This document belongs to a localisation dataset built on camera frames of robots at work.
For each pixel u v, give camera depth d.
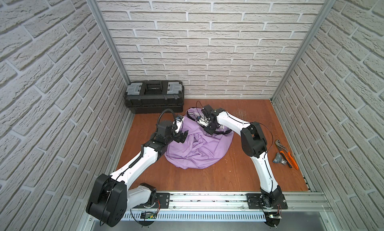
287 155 0.89
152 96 0.98
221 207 0.73
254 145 0.59
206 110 0.83
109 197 0.40
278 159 0.86
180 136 0.75
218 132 0.97
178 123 0.71
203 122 0.89
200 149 0.90
